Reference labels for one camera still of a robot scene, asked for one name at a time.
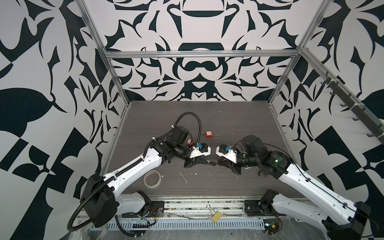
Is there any red padlock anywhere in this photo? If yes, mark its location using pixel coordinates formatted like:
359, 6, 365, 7
204, 131, 222, 140
187, 138, 194, 146

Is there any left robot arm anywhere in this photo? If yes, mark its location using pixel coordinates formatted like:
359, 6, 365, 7
80, 127, 214, 227

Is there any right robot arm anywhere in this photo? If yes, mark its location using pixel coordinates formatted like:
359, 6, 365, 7
216, 135, 371, 240

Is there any small electronics board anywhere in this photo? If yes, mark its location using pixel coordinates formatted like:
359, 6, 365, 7
263, 218, 282, 236

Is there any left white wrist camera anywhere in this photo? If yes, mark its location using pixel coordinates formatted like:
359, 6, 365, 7
190, 143, 211, 159

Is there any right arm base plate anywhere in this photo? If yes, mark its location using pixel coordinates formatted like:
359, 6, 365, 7
244, 200, 280, 217

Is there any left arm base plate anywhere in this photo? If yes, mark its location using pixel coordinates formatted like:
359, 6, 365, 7
122, 201, 165, 218

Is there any white slotted cable duct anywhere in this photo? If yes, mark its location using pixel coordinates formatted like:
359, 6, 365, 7
89, 218, 266, 231

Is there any black coat hook rail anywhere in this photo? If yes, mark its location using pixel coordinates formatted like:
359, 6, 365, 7
320, 72, 384, 143

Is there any black corrugated cable conduit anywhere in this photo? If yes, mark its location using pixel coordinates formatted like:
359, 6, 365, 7
66, 111, 202, 232

